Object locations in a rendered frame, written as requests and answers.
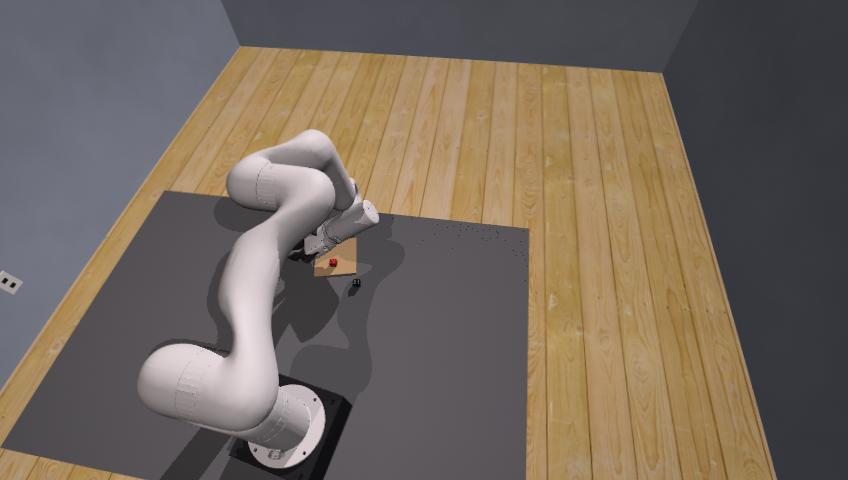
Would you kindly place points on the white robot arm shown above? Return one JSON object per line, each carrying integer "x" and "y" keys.
{"x": 237, "y": 390}

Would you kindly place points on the tan mat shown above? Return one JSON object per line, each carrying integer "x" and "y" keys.
{"x": 346, "y": 256}

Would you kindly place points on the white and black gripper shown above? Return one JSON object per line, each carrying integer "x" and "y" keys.
{"x": 314, "y": 245}

